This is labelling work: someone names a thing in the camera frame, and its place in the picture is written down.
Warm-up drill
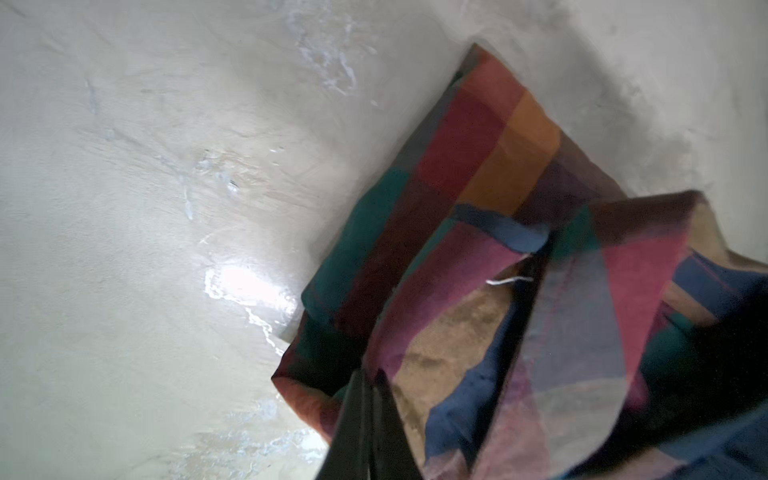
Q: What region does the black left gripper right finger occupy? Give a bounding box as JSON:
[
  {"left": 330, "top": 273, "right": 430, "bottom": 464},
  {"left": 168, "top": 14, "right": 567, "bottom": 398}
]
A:
[{"left": 371, "top": 370, "right": 423, "bottom": 480}]

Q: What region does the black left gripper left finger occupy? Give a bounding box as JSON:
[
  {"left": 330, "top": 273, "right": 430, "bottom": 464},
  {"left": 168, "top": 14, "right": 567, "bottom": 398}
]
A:
[{"left": 315, "top": 370, "right": 372, "bottom": 480}]

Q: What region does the plaid long sleeve shirt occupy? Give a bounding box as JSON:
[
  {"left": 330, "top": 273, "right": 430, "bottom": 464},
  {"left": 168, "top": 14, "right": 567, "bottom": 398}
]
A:
[{"left": 272, "top": 45, "right": 767, "bottom": 479}]

